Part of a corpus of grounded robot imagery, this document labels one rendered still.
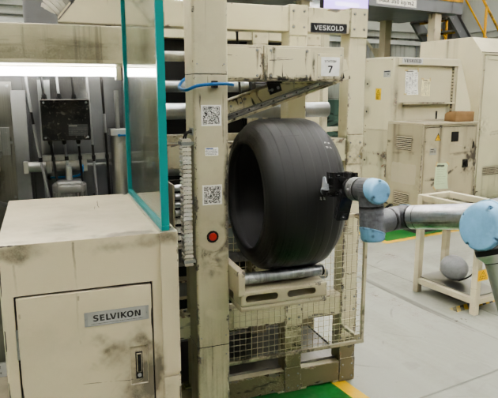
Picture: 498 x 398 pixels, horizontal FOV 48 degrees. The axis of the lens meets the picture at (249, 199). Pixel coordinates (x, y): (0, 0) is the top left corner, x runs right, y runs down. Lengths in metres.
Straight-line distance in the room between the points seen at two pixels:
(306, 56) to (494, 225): 1.30
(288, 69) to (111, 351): 1.46
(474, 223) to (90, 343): 0.96
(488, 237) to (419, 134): 5.08
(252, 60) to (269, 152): 0.51
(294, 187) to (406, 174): 4.75
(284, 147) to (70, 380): 1.06
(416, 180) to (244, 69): 4.42
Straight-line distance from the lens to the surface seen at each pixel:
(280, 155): 1.98
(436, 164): 6.65
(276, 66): 2.40
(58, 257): 1.33
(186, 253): 2.10
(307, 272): 2.20
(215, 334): 2.23
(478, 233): 1.45
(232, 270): 2.10
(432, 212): 1.72
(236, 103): 2.48
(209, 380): 2.31
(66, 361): 1.41
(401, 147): 6.68
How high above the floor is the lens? 1.60
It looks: 11 degrees down
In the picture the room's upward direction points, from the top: straight up
